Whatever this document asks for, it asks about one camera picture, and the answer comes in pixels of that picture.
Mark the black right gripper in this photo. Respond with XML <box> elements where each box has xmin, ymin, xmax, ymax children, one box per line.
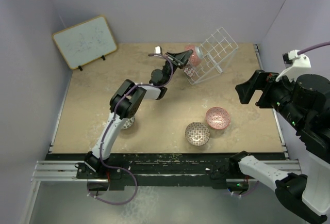
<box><xmin>235</xmin><ymin>67</ymin><xmax>307</xmax><ymax>129</ymax></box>

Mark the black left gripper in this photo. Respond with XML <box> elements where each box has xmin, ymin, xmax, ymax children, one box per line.
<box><xmin>162</xmin><ymin>51</ymin><xmax>193</xmax><ymax>86</ymax></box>

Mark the blue patterned bowl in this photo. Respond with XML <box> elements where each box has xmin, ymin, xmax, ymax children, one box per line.
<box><xmin>183</xmin><ymin>64</ymin><xmax>196</xmax><ymax>78</ymax></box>

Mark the grey leaf bowl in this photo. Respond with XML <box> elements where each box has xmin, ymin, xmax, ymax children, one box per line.
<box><xmin>121</xmin><ymin>116</ymin><xmax>136</xmax><ymax>130</ymax></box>
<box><xmin>185</xmin><ymin>45</ymin><xmax>203</xmax><ymax>67</ymax></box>

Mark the white wire dish rack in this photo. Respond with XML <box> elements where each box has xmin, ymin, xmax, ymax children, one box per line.
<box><xmin>186</xmin><ymin>27</ymin><xmax>239</xmax><ymax>85</ymax></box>

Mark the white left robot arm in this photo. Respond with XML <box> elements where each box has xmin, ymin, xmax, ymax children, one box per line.
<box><xmin>84</xmin><ymin>46</ymin><xmax>193</xmax><ymax>179</ymax></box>

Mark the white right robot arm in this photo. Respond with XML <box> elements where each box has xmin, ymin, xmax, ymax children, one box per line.
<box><xmin>229</xmin><ymin>70</ymin><xmax>329</xmax><ymax>223</ymax></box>

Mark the red patterned bowl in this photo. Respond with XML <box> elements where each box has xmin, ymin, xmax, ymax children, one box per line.
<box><xmin>206</xmin><ymin>107</ymin><xmax>231</xmax><ymax>130</ymax></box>

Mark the brown patterned bowl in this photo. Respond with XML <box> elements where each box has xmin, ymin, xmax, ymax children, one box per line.
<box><xmin>185</xmin><ymin>122</ymin><xmax>210</xmax><ymax>147</ymax></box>

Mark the small framed whiteboard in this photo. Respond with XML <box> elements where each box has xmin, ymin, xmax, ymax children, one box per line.
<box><xmin>52</xmin><ymin>15</ymin><xmax>117</xmax><ymax>70</ymax></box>

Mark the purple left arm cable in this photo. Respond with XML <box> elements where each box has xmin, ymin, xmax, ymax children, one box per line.
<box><xmin>86</xmin><ymin>52</ymin><xmax>176</xmax><ymax>206</ymax></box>

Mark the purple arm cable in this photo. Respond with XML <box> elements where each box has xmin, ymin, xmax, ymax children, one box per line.
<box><xmin>229</xmin><ymin>41</ymin><xmax>330</xmax><ymax>199</ymax></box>
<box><xmin>86</xmin><ymin>52</ymin><xmax>176</xmax><ymax>206</ymax></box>

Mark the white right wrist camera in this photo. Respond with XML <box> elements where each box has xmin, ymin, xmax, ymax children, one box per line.
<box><xmin>275</xmin><ymin>50</ymin><xmax>311</xmax><ymax>82</ymax></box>

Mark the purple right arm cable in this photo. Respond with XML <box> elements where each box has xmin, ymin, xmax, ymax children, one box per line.
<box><xmin>229</xmin><ymin>41</ymin><xmax>330</xmax><ymax>199</ymax></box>

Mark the black front mounting rail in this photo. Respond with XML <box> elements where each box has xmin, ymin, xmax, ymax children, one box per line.
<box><xmin>30</xmin><ymin>152</ymin><xmax>302</xmax><ymax>191</ymax></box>

